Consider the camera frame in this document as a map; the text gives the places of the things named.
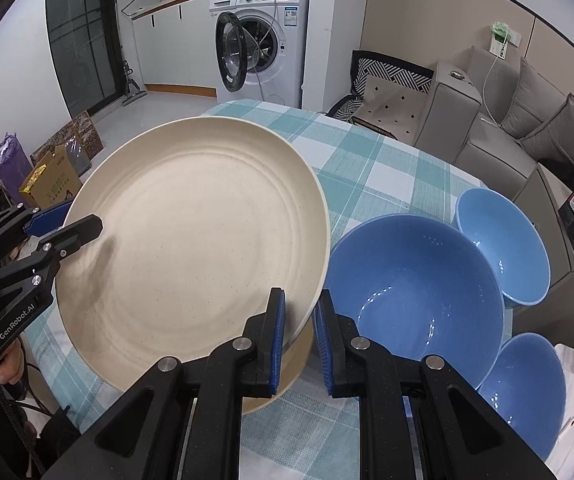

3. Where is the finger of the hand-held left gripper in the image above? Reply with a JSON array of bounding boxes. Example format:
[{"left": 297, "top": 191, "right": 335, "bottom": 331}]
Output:
[
  {"left": 0, "top": 200, "right": 74, "bottom": 261},
  {"left": 0, "top": 214, "right": 104, "bottom": 295}
]

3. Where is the brown patterned box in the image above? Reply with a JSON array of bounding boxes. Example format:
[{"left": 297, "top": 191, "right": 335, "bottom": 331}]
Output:
[{"left": 32, "top": 110, "right": 104, "bottom": 162}]

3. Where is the beige side cabinet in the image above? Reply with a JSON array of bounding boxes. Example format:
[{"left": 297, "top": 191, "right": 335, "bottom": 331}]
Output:
[{"left": 504, "top": 162, "right": 574, "bottom": 341}]

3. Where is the grey sofa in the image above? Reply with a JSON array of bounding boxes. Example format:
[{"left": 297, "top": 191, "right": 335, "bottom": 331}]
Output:
[{"left": 412, "top": 45, "right": 574, "bottom": 206}]

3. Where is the dark jacket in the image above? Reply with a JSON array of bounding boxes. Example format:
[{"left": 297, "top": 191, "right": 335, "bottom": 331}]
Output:
[{"left": 542, "top": 157, "right": 574, "bottom": 196}]

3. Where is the white washing machine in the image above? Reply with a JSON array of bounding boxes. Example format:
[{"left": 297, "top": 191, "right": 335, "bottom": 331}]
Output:
[{"left": 208, "top": 0, "right": 312, "bottom": 109}]

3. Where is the grey sofa cushion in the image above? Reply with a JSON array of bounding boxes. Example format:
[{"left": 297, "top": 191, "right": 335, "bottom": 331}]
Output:
[
  {"left": 519, "top": 92, "right": 574, "bottom": 167},
  {"left": 499, "top": 57, "right": 568, "bottom": 141}
]

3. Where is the black white patterned chair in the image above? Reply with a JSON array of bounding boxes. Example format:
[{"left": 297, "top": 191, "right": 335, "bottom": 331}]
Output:
[{"left": 327, "top": 50, "right": 436, "bottom": 142}]

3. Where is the purple bag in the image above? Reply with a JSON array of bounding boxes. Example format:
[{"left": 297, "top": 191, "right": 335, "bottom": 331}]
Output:
[{"left": 0, "top": 132, "right": 35, "bottom": 206}]

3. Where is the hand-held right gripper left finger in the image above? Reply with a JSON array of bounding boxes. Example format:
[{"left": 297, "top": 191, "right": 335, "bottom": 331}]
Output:
[{"left": 54, "top": 287, "right": 288, "bottom": 480}]

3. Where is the blue bowl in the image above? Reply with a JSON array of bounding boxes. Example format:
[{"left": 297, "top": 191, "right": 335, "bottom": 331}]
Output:
[
  {"left": 323, "top": 214, "right": 506, "bottom": 391},
  {"left": 454, "top": 188, "right": 552, "bottom": 310},
  {"left": 476, "top": 332, "right": 568, "bottom": 463}
]

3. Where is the beige diamond print cushion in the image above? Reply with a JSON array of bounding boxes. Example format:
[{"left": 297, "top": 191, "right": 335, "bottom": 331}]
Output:
[{"left": 354, "top": 77, "right": 431, "bottom": 137}]

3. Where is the grey floor mop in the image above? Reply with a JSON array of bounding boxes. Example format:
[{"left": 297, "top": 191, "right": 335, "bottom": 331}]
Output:
[{"left": 120, "top": 60, "right": 148, "bottom": 107}]

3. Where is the white counter cabinet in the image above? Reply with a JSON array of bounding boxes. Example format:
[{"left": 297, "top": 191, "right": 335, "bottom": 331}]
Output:
[{"left": 131, "top": 0, "right": 218, "bottom": 99}]

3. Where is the dark glass door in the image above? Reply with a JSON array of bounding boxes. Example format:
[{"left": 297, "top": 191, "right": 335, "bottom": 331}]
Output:
[{"left": 44, "top": 0, "right": 120, "bottom": 118}]

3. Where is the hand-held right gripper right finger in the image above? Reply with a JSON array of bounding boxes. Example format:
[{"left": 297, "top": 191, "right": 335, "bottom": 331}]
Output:
[{"left": 313, "top": 290, "right": 558, "bottom": 480}]

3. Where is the cardboard box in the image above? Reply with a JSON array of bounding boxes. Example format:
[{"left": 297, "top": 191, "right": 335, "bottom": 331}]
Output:
[{"left": 18, "top": 144, "right": 84, "bottom": 209}]

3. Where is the white charging cable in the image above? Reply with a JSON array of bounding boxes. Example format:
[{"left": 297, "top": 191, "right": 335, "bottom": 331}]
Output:
[{"left": 481, "top": 52, "right": 504, "bottom": 123}]

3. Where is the white wall outlet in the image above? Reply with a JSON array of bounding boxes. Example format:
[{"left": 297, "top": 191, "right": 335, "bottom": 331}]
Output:
[{"left": 487, "top": 22, "right": 522, "bottom": 57}]

